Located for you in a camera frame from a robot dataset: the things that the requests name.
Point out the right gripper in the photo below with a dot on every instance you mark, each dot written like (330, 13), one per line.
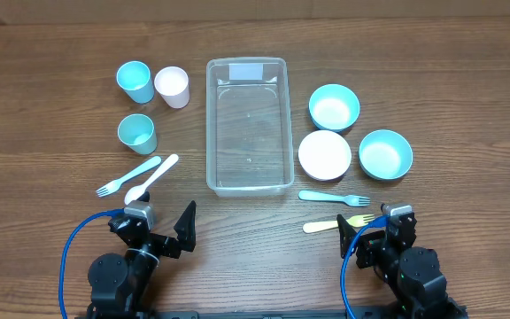
(365, 253)

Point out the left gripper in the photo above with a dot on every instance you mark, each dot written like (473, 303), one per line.
(186, 235)

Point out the yellow plastic fork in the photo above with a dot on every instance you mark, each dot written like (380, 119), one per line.
(356, 221)

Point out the blue fork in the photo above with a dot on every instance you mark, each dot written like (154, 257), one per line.
(114, 185)
(349, 200)

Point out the pink plastic bowl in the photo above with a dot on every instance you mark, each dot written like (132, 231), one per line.
(324, 155)

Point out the green plastic cup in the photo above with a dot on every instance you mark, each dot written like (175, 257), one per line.
(137, 131)

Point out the green-blue bowl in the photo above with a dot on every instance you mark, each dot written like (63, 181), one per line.
(385, 155)

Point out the blue bowl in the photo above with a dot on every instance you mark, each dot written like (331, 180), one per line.
(334, 107)

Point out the pink plastic cup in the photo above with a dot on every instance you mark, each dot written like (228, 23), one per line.
(172, 83)

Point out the blue plastic cup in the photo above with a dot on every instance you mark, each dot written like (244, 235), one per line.
(134, 77)

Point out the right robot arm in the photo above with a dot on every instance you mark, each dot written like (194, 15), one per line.
(412, 272)

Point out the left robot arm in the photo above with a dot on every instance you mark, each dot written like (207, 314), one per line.
(118, 282)

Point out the clear plastic container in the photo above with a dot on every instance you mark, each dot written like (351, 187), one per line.
(249, 148)

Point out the white plastic spoon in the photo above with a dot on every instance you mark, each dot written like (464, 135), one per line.
(137, 191)

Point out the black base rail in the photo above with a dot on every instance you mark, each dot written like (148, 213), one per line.
(373, 312)

